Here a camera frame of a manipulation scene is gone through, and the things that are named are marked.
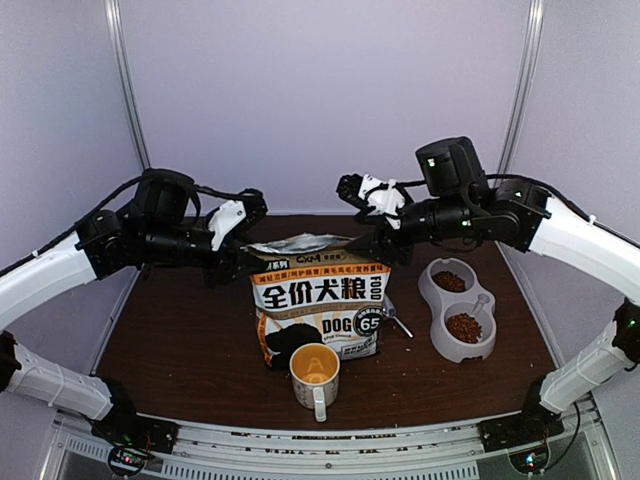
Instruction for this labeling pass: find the aluminium front rail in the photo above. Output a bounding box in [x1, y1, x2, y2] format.
[39, 389, 624, 480]

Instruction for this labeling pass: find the left circuit board with leds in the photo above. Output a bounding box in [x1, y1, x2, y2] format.
[107, 446, 149, 477]

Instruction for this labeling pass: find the metal spoon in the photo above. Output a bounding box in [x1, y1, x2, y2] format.
[383, 295, 414, 339]

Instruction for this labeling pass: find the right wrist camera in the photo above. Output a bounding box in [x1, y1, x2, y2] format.
[336, 174, 412, 230]

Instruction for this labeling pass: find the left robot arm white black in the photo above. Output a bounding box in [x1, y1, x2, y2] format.
[1, 168, 267, 444]

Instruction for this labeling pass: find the circuit board with leds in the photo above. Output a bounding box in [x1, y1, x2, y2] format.
[107, 446, 149, 477]
[509, 445, 550, 476]

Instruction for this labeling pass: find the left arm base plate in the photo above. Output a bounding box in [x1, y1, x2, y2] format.
[88, 415, 179, 454]

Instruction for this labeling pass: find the white double pet bowl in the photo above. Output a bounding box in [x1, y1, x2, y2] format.
[418, 258, 497, 363]

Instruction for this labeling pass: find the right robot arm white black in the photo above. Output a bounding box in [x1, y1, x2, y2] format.
[337, 136, 639, 442]

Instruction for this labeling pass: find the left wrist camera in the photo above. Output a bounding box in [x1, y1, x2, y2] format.
[204, 188, 268, 252]

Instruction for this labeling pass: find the right circuit board with leds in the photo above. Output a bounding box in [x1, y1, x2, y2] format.
[509, 445, 550, 476]

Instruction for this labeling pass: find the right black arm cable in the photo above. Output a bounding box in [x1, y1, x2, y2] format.
[399, 173, 640, 251]

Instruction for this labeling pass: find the right aluminium corner post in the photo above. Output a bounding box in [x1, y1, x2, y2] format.
[497, 0, 545, 174]

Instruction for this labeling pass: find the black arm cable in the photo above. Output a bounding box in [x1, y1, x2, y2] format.
[0, 168, 261, 281]
[399, 173, 640, 251]

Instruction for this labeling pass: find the white mug yellow inside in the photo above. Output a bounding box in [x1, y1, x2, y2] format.
[289, 343, 341, 423]

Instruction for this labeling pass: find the left aluminium corner post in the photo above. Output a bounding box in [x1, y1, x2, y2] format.
[104, 0, 151, 170]

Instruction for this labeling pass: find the brown dog food bag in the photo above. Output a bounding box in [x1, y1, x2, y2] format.
[245, 233, 391, 370]

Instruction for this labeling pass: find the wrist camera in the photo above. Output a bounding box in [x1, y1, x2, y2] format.
[204, 188, 268, 252]
[336, 174, 412, 230]

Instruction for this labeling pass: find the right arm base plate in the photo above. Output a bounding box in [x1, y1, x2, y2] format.
[477, 413, 564, 453]

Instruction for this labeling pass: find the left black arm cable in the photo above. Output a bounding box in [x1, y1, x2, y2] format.
[0, 168, 261, 281]

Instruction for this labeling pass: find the aluminium corner post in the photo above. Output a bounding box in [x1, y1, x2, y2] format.
[497, 0, 545, 174]
[104, 0, 151, 170]

